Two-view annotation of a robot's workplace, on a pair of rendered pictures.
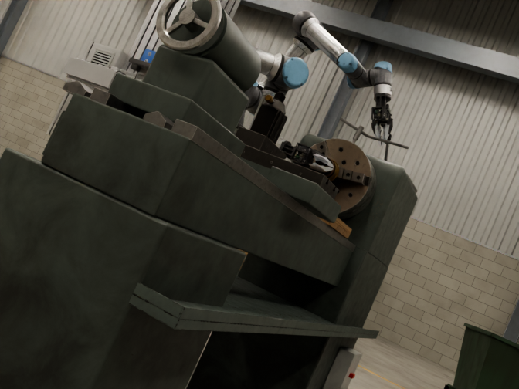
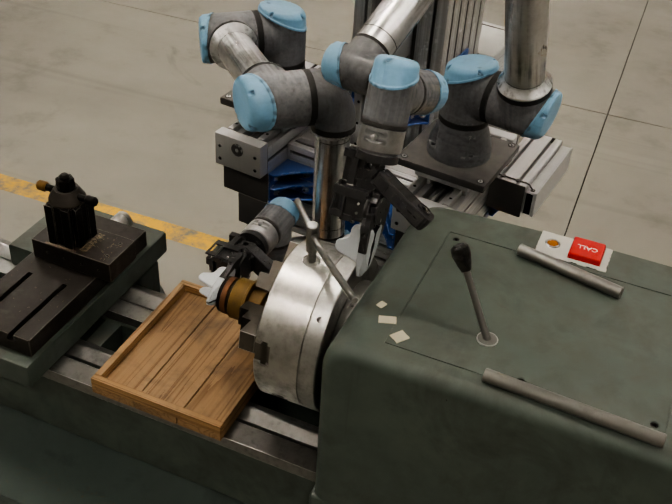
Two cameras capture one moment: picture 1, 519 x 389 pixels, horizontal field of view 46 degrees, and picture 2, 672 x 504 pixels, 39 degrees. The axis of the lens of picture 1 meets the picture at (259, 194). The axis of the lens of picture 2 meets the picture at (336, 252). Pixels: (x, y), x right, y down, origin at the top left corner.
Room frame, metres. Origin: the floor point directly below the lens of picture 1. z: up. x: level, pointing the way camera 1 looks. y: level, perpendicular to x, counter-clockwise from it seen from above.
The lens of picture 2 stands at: (2.44, -1.62, 2.29)
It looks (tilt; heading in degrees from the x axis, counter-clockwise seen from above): 37 degrees down; 87
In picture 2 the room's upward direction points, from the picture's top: 4 degrees clockwise
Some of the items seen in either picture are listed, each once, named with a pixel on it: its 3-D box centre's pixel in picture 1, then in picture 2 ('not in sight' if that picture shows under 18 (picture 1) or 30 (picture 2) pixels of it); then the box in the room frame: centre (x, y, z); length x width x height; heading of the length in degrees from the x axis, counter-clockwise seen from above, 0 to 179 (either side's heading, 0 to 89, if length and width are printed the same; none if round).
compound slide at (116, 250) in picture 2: (260, 147); (84, 248); (1.95, 0.06, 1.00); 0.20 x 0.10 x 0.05; 156
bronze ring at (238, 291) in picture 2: (326, 169); (245, 300); (2.32, -0.20, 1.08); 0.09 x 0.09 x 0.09; 66
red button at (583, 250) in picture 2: not in sight; (586, 252); (2.96, -0.23, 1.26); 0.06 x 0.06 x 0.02; 66
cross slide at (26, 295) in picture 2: (268, 165); (58, 277); (1.89, 0.01, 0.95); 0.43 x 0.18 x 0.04; 66
